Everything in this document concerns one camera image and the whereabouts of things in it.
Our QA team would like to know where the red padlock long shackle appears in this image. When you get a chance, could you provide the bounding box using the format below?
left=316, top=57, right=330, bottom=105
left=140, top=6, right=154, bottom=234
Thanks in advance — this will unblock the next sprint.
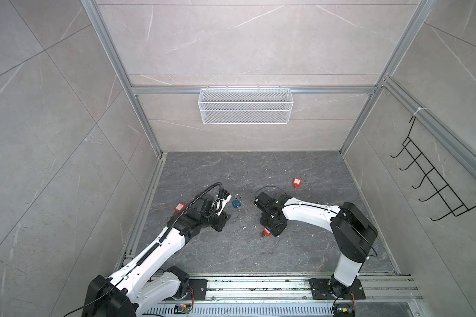
left=262, top=228, right=272, bottom=236

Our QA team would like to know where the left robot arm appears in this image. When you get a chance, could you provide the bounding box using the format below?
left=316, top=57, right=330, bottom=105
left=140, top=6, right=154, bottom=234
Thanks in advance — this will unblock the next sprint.
left=78, top=182, right=232, bottom=316

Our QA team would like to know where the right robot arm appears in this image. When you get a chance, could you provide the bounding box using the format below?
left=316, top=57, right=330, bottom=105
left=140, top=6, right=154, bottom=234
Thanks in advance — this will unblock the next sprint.
left=254, top=192, right=378, bottom=298

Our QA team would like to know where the blue padlock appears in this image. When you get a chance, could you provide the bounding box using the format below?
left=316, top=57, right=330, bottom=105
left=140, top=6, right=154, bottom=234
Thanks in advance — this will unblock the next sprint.
left=231, top=194, right=241, bottom=209

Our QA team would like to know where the red padlock near left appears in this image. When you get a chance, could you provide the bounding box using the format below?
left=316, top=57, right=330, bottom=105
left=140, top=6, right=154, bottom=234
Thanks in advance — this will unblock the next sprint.
left=175, top=203, right=186, bottom=213

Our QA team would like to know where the red padlock far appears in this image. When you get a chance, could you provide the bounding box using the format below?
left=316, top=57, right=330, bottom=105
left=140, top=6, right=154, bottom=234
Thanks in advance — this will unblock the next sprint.
left=292, top=177, right=302, bottom=188

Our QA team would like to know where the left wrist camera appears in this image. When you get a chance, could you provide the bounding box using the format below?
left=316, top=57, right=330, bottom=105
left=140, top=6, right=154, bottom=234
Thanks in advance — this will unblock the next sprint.
left=216, top=190, right=231, bottom=216

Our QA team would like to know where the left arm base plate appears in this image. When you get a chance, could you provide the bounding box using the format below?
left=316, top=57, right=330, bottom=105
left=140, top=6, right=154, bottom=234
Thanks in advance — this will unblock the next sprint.
left=169, top=279, right=208, bottom=301

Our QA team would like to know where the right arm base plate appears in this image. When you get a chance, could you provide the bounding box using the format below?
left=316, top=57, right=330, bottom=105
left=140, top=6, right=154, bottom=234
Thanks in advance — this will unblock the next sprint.
left=308, top=277, right=366, bottom=300

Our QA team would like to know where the white wire mesh basket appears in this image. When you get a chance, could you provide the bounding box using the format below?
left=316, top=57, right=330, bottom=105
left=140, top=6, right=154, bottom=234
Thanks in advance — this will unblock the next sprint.
left=198, top=88, right=294, bottom=125

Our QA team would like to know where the aluminium rail front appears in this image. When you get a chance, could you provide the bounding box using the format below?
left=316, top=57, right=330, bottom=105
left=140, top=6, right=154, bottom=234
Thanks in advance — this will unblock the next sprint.
left=141, top=274, right=428, bottom=316

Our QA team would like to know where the black wire hook rack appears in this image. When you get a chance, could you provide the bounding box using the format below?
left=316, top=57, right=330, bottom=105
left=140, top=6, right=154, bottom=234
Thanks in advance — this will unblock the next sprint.
left=390, top=116, right=476, bottom=222

